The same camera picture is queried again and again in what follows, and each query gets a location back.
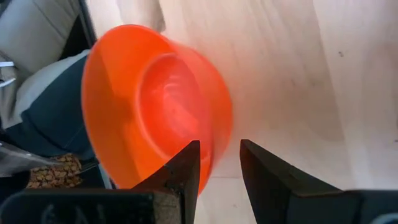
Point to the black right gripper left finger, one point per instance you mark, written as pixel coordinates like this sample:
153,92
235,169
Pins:
174,186

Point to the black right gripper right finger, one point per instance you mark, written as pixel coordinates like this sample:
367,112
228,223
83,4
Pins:
280,193

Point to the orange plastic bowl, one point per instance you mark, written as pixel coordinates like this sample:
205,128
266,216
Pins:
155,105

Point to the brown woven patterned item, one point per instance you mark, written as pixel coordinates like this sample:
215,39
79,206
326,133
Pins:
54,172

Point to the person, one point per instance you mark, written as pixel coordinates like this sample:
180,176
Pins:
53,118

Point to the beige padded seat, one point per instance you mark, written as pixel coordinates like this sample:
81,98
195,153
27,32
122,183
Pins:
34,31

